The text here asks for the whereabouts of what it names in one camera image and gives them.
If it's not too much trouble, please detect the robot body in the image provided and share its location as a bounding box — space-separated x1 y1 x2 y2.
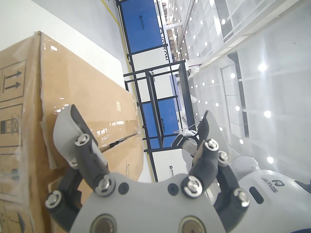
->
228 155 311 233

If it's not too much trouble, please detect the blue partition panel black frame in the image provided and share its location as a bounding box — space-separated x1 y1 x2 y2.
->
118 0 170 56
140 96 181 150

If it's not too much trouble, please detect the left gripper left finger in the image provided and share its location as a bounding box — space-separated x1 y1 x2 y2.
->
45 105 116 233

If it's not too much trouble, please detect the large brown cardboard carton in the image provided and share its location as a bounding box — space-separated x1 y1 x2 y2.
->
0 31 144 233

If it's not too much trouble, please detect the black metal frame rack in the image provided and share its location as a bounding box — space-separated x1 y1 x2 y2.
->
123 60 196 153

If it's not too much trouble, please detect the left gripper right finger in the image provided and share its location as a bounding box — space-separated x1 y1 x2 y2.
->
184 110 251 233

